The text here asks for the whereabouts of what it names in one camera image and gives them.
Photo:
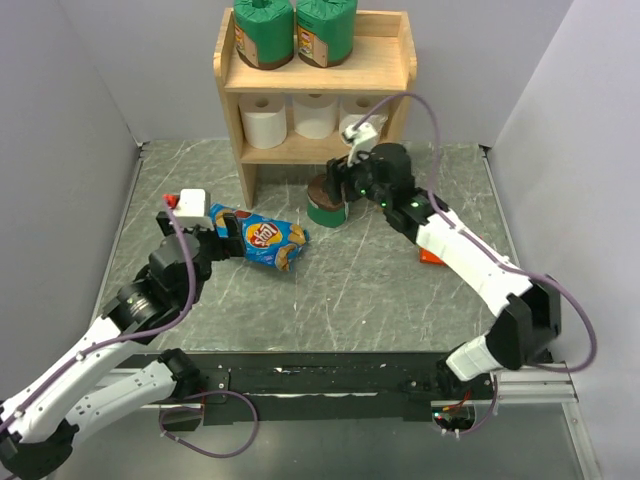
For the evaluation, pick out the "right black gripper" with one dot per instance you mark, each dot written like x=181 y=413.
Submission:
x=338 y=172

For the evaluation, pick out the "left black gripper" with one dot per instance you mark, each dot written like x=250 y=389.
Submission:
x=225 y=247

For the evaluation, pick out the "white paper roll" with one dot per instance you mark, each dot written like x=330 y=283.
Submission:
x=264 y=119
x=315 y=116
x=353 y=107

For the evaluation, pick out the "green roll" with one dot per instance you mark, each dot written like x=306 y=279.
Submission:
x=325 y=31
x=320 y=209
x=264 y=33

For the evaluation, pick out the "green roll front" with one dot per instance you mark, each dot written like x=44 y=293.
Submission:
x=264 y=33

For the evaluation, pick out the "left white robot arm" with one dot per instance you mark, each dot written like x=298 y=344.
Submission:
x=41 y=425

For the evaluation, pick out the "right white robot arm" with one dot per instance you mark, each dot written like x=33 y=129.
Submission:
x=527 y=311

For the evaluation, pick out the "wooden two-tier shelf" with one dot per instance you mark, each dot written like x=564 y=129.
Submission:
x=383 y=62

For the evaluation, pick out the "blue Lays chip bag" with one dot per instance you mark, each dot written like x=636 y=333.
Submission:
x=271 y=242

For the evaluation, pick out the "orange razor package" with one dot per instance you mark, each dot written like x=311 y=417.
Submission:
x=430 y=257

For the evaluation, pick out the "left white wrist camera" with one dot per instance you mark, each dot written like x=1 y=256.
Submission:
x=191 y=208

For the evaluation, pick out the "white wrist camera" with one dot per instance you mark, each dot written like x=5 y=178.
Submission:
x=361 y=140
x=191 y=208

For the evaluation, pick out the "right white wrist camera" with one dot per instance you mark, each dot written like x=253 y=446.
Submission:
x=361 y=140

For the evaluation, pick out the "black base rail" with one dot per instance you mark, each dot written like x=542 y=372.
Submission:
x=300 y=386

